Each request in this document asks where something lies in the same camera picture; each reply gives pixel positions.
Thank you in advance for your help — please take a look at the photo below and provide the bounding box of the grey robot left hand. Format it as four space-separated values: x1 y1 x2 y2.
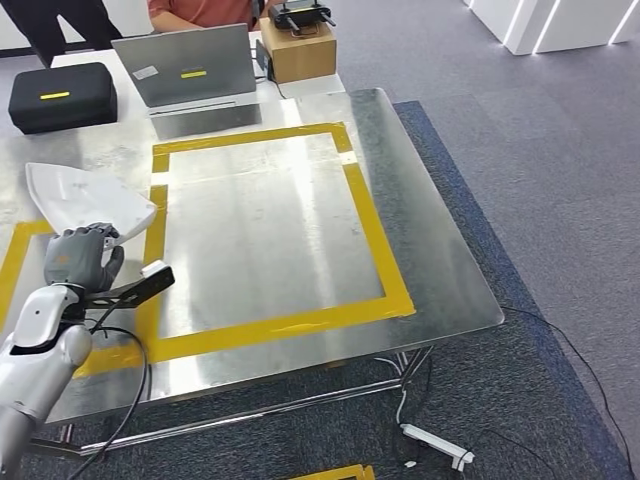
44 223 125 293

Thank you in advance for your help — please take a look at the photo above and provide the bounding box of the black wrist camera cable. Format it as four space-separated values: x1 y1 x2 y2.
67 321 151 480

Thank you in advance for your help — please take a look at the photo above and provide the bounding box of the black case yellow stripe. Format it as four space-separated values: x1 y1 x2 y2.
7 61 119 136

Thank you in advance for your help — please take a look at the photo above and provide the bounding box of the grey laptop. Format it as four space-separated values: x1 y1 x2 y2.
110 23 258 119

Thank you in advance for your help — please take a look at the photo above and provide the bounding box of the brown cardboard box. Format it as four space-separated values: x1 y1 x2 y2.
259 16 338 85

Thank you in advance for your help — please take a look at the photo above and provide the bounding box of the black power adapter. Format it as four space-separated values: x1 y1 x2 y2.
254 38 275 83

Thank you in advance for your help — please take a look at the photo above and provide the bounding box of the person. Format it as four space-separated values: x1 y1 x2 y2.
147 0 273 33
0 0 124 69

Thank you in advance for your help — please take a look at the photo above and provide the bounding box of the black remote controller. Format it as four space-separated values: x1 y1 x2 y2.
267 0 337 36

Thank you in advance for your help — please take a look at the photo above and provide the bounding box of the long black floor cable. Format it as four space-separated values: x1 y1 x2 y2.
500 304 636 480

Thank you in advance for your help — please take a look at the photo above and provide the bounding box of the white power strip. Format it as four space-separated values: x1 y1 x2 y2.
399 423 475 473

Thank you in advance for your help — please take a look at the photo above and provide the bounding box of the white illuminated bench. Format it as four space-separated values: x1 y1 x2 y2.
462 0 640 56

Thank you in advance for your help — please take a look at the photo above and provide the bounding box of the pale wrist camera black mount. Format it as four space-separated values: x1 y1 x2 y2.
82 260 176 313

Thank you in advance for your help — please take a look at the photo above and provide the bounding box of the steel workbench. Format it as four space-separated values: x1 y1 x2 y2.
0 87 506 458

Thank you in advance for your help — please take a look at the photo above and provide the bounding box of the white plastic car body part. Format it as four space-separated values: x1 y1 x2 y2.
25 162 158 246

